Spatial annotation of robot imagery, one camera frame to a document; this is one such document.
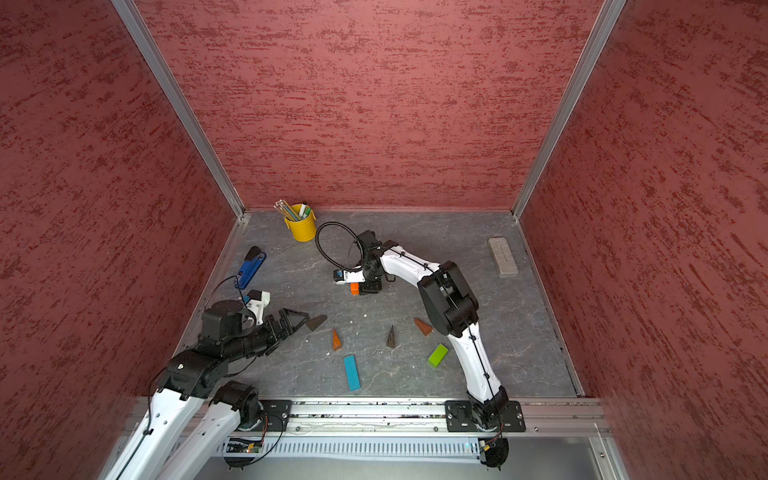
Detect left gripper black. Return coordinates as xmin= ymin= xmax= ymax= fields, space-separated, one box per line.
xmin=224 ymin=309 xmax=311 ymax=362

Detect dark brown triangle block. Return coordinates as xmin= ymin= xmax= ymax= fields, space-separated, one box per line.
xmin=306 ymin=315 xmax=327 ymax=331

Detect orange brown triangle block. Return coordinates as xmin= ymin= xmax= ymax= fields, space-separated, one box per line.
xmin=332 ymin=329 xmax=343 ymax=351

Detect dark wood triangle block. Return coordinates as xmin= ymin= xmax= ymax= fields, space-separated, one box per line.
xmin=386 ymin=325 xmax=396 ymax=349

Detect reddish brown triangle block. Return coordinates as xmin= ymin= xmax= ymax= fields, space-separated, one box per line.
xmin=414 ymin=318 xmax=433 ymax=336

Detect green rectangular block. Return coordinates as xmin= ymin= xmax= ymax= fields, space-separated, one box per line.
xmin=428 ymin=344 xmax=449 ymax=368

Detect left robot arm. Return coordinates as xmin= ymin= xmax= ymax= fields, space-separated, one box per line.
xmin=106 ymin=295 xmax=310 ymax=479

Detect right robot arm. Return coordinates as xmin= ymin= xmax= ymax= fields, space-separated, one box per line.
xmin=360 ymin=241 xmax=509 ymax=430

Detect blue stapler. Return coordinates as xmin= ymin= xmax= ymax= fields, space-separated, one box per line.
xmin=234 ymin=246 xmax=267 ymax=290

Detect yellow pencil cup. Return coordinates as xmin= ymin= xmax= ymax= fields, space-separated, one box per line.
xmin=284 ymin=204 xmax=317 ymax=243

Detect teal long block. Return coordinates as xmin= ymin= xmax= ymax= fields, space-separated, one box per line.
xmin=343 ymin=355 xmax=361 ymax=391

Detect pencils in cup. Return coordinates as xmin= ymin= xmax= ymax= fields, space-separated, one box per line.
xmin=274 ymin=199 xmax=302 ymax=222

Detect grey eraser block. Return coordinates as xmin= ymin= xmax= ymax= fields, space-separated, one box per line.
xmin=487 ymin=237 xmax=519 ymax=277

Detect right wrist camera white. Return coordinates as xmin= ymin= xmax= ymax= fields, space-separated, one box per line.
xmin=333 ymin=269 xmax=366 ymax=284

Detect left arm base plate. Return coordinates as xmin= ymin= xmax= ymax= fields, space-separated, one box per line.
xmin=237 ymin=399 xmax=293 ymax=432

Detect aluminium mounting rail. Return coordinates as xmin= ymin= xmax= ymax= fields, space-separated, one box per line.
xmin=283 ymin=397 xmax=613 ymax=438

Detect white slotted cable duct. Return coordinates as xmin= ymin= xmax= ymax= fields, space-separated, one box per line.
xmin=209 ymin=436 xmax=484 ymax=462

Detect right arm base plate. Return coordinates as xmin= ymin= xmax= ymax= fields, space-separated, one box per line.
xmin=444 ymin=400 xmax=527 ymax=433

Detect left aluminium corner post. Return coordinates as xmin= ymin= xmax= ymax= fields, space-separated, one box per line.
xmin=111 ymin=0 xmax=247 ymax=220

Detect aluminium corner post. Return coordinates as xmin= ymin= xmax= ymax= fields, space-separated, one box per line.
xmin=512 ymin=0 xmax=626 ymax=223
xmin=111 ymin=0 xmax=247 ymax=220

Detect right aluminium corner post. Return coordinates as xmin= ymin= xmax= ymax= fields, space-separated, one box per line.
xmin=512 ymin=0 xmax=626 ymax=223

